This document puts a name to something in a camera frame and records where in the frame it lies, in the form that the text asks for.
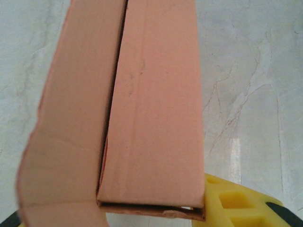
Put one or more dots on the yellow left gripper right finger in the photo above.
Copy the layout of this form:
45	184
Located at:
236	201

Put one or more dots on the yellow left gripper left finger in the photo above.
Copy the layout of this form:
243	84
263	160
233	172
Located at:
9	221

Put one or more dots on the orange paper box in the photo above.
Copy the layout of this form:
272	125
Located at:
154	94

